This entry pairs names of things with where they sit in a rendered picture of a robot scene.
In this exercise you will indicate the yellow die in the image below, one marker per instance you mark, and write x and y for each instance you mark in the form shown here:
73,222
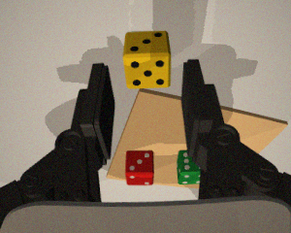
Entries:
147,59

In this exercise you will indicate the orange mat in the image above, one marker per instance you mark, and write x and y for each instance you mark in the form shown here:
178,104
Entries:
156,123

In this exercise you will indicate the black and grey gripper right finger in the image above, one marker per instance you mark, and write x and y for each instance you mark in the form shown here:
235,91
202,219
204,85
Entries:
233,169

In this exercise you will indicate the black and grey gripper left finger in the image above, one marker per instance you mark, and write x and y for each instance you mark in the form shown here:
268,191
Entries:
79,153

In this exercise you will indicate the green die with white pips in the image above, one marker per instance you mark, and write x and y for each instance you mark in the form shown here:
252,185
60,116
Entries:
188,172

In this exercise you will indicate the red die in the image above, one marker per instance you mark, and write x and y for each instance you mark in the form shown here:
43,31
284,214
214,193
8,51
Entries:
139,168

